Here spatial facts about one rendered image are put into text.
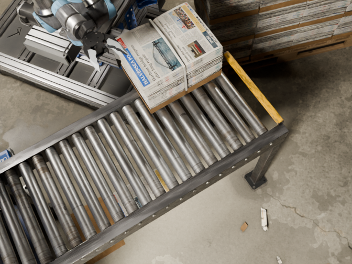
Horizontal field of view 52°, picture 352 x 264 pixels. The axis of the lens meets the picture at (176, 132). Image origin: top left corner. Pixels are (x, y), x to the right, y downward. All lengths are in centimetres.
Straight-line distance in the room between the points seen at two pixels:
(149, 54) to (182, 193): 58
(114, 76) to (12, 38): 85
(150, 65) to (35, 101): 149
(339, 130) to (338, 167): 26
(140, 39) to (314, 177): 144
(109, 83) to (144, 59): 98
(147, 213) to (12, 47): 179
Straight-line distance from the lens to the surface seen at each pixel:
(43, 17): 174
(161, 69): 145
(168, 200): 149
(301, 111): 259
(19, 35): 291
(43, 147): 170
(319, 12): 242
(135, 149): 157
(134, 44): 154
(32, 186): 166
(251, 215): 230
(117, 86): 242
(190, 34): 154
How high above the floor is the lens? 225
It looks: 67 degrees down
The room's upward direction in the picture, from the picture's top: 10 degrees counter-clockwise
